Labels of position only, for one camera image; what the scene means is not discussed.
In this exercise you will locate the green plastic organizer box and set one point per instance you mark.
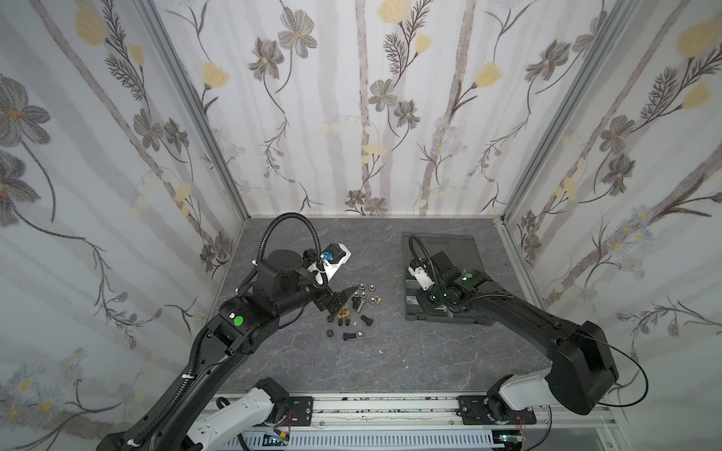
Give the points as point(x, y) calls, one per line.
point(463, 252)

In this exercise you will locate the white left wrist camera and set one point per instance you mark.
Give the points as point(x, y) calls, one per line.
point(334, 256)

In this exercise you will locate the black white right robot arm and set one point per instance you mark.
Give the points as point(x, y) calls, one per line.
point(581, 369)

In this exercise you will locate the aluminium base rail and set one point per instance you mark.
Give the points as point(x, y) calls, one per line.
point(556, 428)

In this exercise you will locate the white slotted cable duct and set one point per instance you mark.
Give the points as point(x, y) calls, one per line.
point(375, 440)

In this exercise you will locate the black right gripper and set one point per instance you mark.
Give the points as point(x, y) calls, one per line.
point(438, 296)

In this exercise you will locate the brass wing nuts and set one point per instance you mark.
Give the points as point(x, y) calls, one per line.
point(344, 316)

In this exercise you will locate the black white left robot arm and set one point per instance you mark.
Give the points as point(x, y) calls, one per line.
point(281, 283)

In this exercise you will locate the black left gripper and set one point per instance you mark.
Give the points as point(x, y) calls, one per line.
point(327, 297)

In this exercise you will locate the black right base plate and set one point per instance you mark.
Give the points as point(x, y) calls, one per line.
point(492, 411)

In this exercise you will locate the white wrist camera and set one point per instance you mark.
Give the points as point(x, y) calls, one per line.
point(334, 256)
point(422, 277)

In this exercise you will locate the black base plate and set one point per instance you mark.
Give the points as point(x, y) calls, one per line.
point(492, 411)
point(298, 413)

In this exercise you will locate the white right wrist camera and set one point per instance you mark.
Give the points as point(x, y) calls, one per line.
point(422, 277)

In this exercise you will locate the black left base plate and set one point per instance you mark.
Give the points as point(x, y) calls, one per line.
point(298, 413)

